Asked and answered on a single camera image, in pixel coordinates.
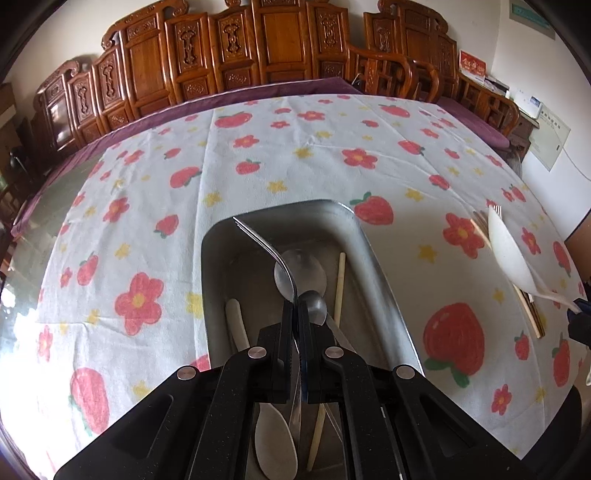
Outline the small metal spoon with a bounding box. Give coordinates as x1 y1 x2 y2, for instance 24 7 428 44
299 290 329 326

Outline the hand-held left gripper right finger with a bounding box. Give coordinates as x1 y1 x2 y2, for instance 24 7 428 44
298 300 539 480

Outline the pale chopstick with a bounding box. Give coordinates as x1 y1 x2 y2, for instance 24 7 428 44
306 251 347 472

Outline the red desk card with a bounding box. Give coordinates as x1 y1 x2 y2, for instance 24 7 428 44
458 50 486 79

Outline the rectangular metal tray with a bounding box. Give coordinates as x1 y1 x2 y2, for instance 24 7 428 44
201 199 426 480

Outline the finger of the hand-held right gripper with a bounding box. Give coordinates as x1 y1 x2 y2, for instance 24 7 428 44
568 298 591 347

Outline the large metal spoon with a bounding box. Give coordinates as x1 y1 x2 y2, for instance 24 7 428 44
274 248 328 298

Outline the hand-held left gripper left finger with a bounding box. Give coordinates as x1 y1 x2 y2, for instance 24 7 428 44
53 300 295 480

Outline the metal fork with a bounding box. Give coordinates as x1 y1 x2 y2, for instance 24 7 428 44
232 216 305 455

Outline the strawberry flower print tablecloth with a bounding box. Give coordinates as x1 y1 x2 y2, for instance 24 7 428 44
34 92 587 480

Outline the carved wooden armchair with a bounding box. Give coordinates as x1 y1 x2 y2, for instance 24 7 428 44
364 0 520 139

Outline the carved wooden sofa bench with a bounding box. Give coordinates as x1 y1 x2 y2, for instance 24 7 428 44
32 0 439 162

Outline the white wall panel cabinet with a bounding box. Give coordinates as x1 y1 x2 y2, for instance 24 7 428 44
529 115 571 171

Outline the green wall electrical box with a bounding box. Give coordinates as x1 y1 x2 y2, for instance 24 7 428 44
509 0 557 40

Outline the white plastic spoon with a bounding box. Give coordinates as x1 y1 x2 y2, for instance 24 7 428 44
225 298 299 480
488 205 580 310

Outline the white electronic device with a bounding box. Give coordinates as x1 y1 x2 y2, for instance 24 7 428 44
519 90 543 118

